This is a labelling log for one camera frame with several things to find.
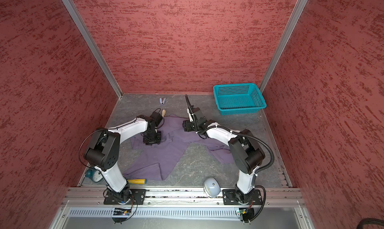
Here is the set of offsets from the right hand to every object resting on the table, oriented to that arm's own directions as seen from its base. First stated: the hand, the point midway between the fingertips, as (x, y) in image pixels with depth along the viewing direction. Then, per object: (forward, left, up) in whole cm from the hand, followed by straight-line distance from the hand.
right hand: (186, 126), depth 93 cm
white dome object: (-35, -13, 0) cm, 38 cm away
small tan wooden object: (+15, +17, -5) cm, 24 cm away
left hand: (-10, +20, -6) cm, 23 cm away
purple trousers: (-19, +19, -8) cm, 28 cm away
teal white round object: (-27, +48, -3) cm, 55 cm away
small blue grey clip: (+27, +20, -5) cm, 34 cm away
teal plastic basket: (+30, -40, -7) cm, 50 cm away
